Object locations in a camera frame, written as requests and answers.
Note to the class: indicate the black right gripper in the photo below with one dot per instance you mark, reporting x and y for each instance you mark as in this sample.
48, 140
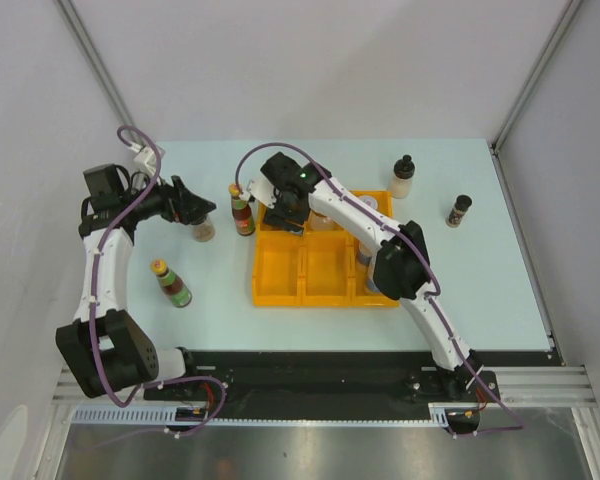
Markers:
276, 218

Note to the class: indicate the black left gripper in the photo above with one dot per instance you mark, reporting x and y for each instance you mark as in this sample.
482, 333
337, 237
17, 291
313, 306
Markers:
179, 205

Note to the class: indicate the clear flask-shaped glass jar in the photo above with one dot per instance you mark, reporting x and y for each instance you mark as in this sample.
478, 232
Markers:
320, 223

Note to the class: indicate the tall red sauce bottle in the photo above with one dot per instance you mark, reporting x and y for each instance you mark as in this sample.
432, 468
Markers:
241, 212

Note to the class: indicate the blue-label pearl jar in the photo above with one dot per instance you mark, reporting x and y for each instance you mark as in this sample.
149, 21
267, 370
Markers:
370, 286
363, 257

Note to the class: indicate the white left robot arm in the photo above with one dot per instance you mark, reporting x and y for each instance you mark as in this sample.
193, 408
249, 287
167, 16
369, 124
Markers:
104, 348

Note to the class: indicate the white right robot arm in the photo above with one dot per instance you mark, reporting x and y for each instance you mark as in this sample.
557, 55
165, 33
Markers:
400, 266

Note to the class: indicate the black-cap spice bottle left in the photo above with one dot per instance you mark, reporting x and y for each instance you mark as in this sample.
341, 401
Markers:
203, 229

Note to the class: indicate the yellow six-compartment tray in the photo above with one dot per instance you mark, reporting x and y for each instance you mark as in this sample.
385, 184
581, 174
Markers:
316, 269

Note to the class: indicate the green-label sauce bottle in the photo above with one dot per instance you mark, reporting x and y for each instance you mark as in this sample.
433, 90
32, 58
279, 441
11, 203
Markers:
171, 284

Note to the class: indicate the black-cap squeeze bottle right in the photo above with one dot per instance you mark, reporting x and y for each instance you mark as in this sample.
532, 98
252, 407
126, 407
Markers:
401, 180

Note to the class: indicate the dark spice shaker upper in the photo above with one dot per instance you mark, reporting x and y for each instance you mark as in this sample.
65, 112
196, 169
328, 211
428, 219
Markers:
459, 210

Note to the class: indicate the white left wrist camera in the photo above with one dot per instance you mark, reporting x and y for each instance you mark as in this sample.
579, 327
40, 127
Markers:
145, 160

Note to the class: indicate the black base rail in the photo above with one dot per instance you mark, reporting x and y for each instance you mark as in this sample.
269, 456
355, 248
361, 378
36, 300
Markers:
322, 383

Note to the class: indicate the white slotted cable duct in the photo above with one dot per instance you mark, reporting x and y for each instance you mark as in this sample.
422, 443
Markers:
430, 416

